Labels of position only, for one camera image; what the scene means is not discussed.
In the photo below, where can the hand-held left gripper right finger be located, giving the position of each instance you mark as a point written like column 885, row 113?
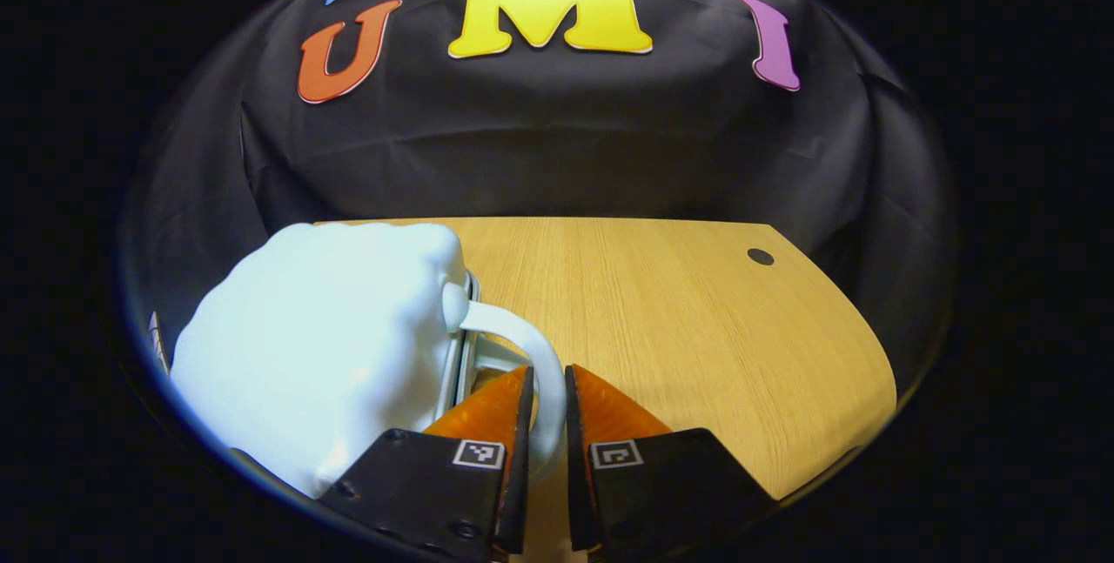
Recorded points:
column 576, row 493

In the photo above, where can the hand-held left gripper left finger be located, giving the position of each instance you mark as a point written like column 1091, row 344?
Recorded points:
column 522, row 493

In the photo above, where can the light blue suitcase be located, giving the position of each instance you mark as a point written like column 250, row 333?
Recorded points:
column 322, row 337

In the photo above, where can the black table grommet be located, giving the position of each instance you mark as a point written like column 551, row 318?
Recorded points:
column 760, row 256

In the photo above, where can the black backdrop cloth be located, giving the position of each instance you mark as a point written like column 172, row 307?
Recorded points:
column 566, row 137

